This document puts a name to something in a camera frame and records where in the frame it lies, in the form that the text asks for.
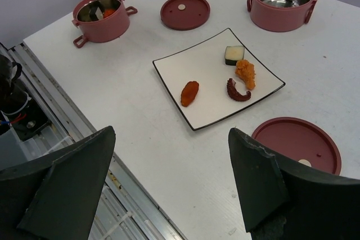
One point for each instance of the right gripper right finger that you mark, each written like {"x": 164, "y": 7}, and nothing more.
{"x": 283, "y": 199}

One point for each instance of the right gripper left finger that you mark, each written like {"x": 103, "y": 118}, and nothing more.
{"x": 56, "y": 196}

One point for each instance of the fried chicken drumstick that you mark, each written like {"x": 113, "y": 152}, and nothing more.
{"x": 108, "y": 12}

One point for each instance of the dark red sausage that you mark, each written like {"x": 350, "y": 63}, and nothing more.
{"x": 234, "y": 94}

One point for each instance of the orange fried chicken piece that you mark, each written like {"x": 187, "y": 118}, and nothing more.
{"x": 245, "y": 71}

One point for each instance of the white square plate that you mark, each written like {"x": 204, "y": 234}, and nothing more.
{"x": 204, "y": 63}

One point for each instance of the orange fried nugget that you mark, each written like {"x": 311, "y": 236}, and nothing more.
{"x": 189, "y": 93}

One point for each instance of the sushi roll yellow top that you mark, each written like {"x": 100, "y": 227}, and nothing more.
{"x": 233, "y": 54}

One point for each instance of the sushi roll white top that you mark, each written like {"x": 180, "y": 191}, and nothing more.
{"x": 96, "y": 12}

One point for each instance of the pink bowl front left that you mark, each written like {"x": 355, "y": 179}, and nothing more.
{"x": 103, "y": 30}

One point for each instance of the pink bowl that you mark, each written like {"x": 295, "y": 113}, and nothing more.
{"x": 280, "y": 15}
{"x": 103, "y": 30}

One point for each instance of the dark red lid right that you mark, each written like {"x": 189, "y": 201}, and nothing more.
{"x": 301, "y": 141}

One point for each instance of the dark red lid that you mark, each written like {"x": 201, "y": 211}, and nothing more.
{"x": 301, "y": 141}
{"x": 185, "y": 14}

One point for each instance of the dark red inner lid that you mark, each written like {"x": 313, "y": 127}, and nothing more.
{"x": 185, "y": 14}

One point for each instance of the pink bowl rear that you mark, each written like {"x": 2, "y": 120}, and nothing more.
{"x": 280, "y": 15}

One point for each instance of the aluminium frame rail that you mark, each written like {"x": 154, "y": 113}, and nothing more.
{"x": 125, "y": 210}

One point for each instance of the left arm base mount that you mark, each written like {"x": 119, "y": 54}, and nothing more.
{"x": 22, "y": 111}

